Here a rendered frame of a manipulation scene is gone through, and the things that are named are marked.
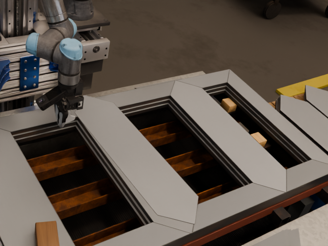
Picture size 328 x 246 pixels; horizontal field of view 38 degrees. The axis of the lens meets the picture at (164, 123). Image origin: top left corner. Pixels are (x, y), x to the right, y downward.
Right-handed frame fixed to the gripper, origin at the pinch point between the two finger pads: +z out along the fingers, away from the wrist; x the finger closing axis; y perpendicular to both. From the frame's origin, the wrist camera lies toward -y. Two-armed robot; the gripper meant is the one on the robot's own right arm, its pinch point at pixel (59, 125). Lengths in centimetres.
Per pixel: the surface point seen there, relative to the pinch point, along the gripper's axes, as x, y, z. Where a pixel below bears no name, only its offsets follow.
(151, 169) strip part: -32.4, 21.2, 0.7
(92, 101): 9.7, 18.6, 0.7
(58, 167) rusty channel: -7.0, -2.1, 15.0
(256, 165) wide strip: -47, 62, 1
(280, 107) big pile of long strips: -20, 102, 2
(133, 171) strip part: -30.8, 14.6, 0.7
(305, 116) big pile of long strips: -30, 109, 2
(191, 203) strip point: -52, 26, 1
